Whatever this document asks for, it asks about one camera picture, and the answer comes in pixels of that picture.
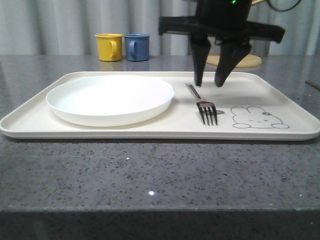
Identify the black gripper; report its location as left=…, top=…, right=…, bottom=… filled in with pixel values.
left=158, top=0, right=285, bottom=87

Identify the silver fork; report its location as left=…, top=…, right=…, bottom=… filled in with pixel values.
left=185, top=83, right=218, bottom=127

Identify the white round plate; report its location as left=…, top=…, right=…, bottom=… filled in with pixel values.
left=46, top=74, right=175, bottom=127

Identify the wooden mug tree stand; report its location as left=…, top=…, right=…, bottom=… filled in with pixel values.
left=204, top=0, right=262, bottom=68

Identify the cream rabbit serving tray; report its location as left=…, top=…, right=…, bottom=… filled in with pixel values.
left=0, top=71, right=320, bottom=141

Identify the blue enamel mug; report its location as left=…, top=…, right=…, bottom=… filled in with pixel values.
left=124, top=33, right=150, bottom=62

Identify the yellow enamel mug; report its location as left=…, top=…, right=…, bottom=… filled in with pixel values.
left=95, top=33, right=123, bottom=62

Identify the grey pleated curtain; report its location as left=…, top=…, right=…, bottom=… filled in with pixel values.
left=0, top=0, right=320, bottom=56

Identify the black cable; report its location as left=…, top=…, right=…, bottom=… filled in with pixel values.
left=266, top=0, right=303, bottom=13

